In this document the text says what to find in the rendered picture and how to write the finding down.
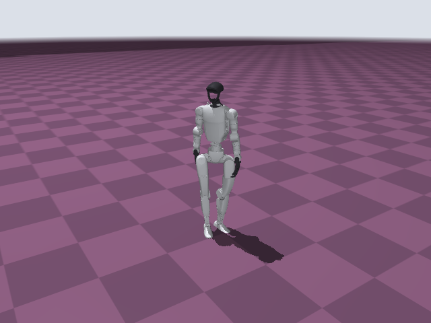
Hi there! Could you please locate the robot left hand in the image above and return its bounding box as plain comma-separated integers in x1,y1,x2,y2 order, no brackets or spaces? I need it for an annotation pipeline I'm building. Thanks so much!
231,157,241,178

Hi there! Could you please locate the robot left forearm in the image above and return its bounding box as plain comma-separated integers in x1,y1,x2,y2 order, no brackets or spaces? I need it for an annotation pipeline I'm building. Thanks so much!
232,133,242,161

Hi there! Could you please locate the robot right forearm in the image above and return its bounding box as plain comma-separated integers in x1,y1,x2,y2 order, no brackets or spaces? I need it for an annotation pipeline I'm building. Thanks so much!
193,134,201,153

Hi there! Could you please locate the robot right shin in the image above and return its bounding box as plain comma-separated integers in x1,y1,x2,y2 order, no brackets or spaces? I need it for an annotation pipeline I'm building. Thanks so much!
200,191,210,228

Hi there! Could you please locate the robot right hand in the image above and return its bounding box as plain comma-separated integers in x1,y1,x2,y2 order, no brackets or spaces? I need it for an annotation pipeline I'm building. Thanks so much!
193,149,200,163

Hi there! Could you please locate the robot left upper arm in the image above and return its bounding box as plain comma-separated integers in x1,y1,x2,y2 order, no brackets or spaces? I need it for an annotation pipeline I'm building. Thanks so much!
225,108,238,141

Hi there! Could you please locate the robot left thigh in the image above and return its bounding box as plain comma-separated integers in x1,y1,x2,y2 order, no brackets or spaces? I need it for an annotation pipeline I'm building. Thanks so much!
216,154,235,199

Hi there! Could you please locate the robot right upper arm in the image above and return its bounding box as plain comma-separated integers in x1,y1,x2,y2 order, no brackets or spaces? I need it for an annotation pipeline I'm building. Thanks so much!
193,106,204,136

